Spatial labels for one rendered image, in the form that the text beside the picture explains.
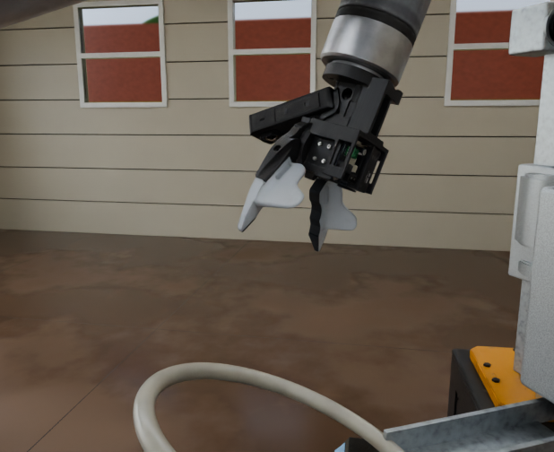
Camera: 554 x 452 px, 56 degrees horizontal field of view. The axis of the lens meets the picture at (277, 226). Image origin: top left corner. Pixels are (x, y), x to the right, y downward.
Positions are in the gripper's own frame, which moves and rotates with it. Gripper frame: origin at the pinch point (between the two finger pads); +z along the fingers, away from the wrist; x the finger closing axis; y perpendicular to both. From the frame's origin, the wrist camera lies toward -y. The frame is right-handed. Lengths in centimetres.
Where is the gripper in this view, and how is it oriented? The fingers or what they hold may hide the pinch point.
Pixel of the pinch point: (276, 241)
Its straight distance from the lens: 58.5
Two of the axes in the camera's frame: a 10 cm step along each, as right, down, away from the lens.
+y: 7.3, 3.2, -6.0
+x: 5.8, 1.7, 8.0
